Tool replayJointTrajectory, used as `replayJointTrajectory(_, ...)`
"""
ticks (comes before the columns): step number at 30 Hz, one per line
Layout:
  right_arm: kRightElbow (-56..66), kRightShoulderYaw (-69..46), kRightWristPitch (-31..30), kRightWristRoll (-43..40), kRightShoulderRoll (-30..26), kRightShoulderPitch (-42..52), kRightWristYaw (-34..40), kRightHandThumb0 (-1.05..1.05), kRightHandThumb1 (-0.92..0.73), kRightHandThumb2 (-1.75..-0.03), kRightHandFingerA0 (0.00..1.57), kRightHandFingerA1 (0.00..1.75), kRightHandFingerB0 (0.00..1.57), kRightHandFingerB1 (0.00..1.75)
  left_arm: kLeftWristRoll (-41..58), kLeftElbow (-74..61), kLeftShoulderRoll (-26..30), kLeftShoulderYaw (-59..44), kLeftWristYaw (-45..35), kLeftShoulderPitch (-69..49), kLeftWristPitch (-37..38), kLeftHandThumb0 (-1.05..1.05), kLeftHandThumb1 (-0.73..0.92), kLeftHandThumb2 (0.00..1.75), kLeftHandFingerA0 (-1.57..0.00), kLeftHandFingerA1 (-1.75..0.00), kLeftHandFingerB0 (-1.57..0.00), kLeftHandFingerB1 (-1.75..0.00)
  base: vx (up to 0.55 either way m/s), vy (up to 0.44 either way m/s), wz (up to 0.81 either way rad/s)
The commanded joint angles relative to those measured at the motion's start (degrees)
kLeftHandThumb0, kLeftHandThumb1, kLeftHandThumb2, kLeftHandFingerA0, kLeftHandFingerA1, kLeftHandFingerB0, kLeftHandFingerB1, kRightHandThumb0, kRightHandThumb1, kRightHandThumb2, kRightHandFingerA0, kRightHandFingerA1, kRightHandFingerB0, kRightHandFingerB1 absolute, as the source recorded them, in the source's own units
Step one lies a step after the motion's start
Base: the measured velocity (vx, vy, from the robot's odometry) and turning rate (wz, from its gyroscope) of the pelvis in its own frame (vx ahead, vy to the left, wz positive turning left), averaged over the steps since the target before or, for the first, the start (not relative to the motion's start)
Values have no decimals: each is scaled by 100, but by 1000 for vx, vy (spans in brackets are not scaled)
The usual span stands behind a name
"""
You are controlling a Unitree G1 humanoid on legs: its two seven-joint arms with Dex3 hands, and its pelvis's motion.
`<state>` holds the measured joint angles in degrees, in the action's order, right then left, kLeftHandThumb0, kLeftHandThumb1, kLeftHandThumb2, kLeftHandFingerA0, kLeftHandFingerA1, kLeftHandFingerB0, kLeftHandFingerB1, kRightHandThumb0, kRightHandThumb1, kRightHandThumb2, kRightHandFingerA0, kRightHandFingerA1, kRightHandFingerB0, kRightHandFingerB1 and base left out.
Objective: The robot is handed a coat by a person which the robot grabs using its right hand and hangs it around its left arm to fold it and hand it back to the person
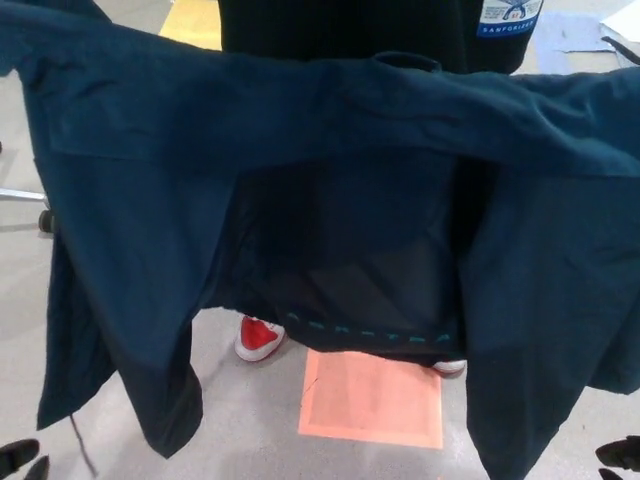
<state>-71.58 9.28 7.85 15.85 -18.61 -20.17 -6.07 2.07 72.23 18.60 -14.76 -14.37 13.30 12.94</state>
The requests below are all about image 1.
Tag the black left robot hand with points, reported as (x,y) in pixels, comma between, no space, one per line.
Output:
(20,462)

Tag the dark teal coat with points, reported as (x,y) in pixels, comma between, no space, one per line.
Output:
(150,175)

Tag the black shirt of person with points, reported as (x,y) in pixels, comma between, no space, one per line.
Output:
(350,25)

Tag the office chair base with caster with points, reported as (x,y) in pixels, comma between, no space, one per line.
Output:
(30,197)

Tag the red white sneaker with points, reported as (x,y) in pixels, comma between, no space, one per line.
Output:
(450,367)
(257,337)

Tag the orange floor tape square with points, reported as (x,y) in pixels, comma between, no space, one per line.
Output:
(370,405)

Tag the blue white shirt label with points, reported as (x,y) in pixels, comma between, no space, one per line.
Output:
(510,17)

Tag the blue floor tape marking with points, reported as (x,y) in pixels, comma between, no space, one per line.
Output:
(570,35)

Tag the white paper sheet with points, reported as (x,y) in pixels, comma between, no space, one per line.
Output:
(622,17)

